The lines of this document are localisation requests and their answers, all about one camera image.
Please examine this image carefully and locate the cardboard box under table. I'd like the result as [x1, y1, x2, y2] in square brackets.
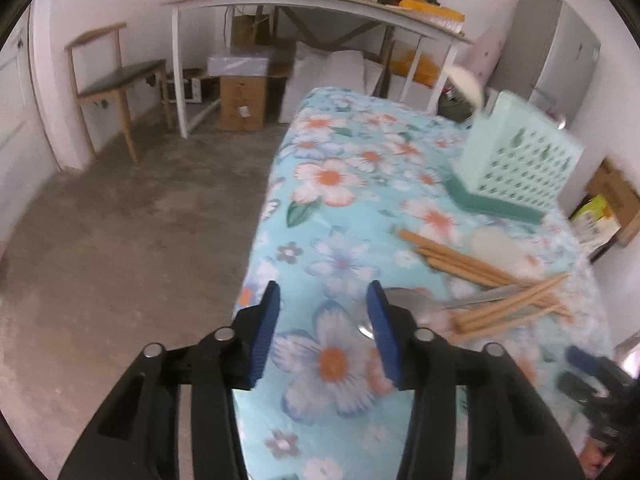
[219, 76, 268, 132]

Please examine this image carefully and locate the pink rolled mat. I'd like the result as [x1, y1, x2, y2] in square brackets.
[459, 27, 504, 87]

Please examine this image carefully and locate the white ceramic spoon in basket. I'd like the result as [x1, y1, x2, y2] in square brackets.
[444, 65, 485, 113]

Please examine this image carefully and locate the white microwave oven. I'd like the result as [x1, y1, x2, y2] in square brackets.
[182, 68, 217, 104]

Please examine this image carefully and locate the green white rice bag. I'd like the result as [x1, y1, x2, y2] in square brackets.
[570, 194, 620, 256]

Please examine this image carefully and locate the metal spoon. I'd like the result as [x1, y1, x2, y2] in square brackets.
[383, 285, 521, 323]

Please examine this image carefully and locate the yellow plastic bag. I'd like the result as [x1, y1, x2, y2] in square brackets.
[389, 54, 443, 86]

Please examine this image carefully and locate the wooden chair dark seat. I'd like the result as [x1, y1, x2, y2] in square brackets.
[64, 22, 172, 164]

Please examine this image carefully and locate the floral blue tablecloth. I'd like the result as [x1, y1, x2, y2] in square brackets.
[235, 88, 612, 479]

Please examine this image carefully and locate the cardboard box by wall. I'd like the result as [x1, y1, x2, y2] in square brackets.
[585, 157, 640, 247]

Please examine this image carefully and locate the wooden chopstick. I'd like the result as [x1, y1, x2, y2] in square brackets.
[414, 247, 570, 316]
[454, 272, 570, 326]
[448, 307, 558, 344]
[396, 229, 573, 318]

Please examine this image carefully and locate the white long table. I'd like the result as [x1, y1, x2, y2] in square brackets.
[160, 0, 474, 140]

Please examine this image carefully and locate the white sack under table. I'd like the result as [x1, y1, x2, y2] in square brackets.
[278, 41, 366, 124]

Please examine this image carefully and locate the silver refrigerator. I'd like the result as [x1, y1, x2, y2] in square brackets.
[489, 0, 601, 122]

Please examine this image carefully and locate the mint green utensil basket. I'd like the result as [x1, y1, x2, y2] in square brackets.
[446, 91, 584, 224]

